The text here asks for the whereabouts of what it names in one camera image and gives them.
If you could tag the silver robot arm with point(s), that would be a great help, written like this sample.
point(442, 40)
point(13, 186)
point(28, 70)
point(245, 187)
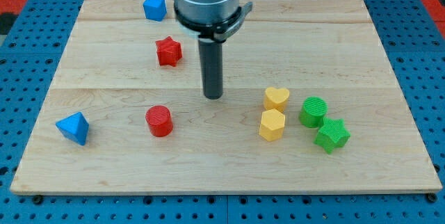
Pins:
point(212, 20)

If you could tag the yellow heart block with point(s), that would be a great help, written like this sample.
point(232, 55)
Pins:
point(276, 98)

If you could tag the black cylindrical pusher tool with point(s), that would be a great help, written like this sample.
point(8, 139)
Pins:
point(211, 62)

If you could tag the yellow hexagon block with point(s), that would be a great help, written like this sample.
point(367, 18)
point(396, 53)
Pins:
point(272, 125)

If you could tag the red cylinder block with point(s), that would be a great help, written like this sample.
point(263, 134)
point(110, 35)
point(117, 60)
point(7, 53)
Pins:
point(159, 121)

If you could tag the red star block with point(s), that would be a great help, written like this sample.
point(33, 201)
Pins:
point(168, 51)

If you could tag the wooden board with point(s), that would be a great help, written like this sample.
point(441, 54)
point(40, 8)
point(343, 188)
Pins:
point(330, 49)

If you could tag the green cylinder block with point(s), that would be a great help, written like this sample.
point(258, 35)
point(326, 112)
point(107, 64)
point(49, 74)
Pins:
point(312, 111)

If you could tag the blue cube block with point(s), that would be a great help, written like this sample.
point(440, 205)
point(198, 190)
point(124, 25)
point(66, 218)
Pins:
point(155, 9)

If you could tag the green star block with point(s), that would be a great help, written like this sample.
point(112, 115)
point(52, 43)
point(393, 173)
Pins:
point(331, 134)

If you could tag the blue pyramid block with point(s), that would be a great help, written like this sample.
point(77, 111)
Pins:
point(74, 127)

